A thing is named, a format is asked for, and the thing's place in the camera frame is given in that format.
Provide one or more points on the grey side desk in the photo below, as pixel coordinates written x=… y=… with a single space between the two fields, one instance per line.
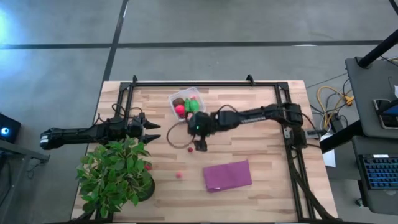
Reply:
x=367 y=93

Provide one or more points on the green leafy plant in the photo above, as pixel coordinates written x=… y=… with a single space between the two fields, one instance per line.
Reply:
x=109 y=174

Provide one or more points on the black desk support bar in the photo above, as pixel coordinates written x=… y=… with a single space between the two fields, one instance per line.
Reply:
x=342 y=137

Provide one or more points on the black device with blue light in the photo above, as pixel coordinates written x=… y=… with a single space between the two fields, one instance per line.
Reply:
x=7 y=129

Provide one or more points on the black backlit keyboard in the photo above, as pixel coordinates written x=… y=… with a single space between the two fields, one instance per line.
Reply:
x=381 y=171

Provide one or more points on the clear plastic tupperware container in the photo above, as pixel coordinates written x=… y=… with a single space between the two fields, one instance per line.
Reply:
x=195 y=92

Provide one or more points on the broad green pea pod toy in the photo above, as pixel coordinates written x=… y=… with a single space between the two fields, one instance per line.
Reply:
x=188 y=105

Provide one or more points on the grey metal stand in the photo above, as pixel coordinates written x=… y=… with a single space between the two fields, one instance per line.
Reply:
x=18 y=155

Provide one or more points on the black pole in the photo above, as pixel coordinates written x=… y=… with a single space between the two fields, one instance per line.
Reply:
x=377 y=49

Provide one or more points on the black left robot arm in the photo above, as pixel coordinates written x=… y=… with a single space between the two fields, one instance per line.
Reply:
x=77 y=134

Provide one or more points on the smartphone on desk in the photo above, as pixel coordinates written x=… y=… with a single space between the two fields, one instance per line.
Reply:
x=384 y=115

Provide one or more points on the purple folded cloth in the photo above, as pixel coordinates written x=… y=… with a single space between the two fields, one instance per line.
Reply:
x=227 y=175

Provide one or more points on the black metal table frame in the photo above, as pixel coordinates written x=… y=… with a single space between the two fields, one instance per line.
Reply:
x=155 y=84

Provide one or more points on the white paper sheet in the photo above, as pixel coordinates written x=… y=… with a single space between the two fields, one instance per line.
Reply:
x=329 y=158

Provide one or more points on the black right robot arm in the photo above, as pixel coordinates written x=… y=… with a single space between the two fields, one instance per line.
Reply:
x=248 y=116

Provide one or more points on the black power adapter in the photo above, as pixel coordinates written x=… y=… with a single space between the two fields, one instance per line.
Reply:
x=336 y=124

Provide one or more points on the black plant pot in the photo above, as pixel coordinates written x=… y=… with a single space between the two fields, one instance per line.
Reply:
x=149 y=191

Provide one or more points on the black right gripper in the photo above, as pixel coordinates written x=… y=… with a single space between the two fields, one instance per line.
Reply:
x=200 y=124

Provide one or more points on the big red round toy fruit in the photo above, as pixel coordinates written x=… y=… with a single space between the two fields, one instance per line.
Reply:
x=180 y=110

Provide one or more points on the brown kiwi toy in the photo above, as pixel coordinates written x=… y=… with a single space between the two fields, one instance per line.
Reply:
x=178 y=101

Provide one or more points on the grey keyboard desk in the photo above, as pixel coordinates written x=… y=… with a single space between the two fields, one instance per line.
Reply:
x=379 y=202

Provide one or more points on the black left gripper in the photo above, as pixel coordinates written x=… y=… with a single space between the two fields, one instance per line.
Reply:
x=136 y=127

